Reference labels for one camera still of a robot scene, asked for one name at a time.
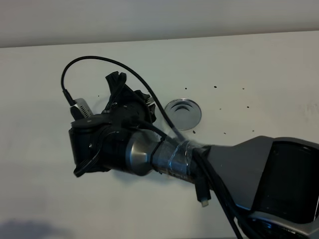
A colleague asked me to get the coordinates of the round steel teapot saucer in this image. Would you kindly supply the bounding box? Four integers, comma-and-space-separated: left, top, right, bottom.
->
164, 98, 202, 130

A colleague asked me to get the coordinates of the black right camera cable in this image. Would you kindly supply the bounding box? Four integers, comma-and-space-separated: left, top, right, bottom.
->
61, 56, 247, 239

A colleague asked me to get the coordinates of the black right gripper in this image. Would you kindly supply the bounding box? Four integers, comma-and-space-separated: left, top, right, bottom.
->
69, 72, 156, 177

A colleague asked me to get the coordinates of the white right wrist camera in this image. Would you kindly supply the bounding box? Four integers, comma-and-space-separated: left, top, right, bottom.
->
70, 98, 93, 120

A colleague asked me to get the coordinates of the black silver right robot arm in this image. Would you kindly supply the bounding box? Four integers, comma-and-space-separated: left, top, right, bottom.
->
69, 72, 319, 239

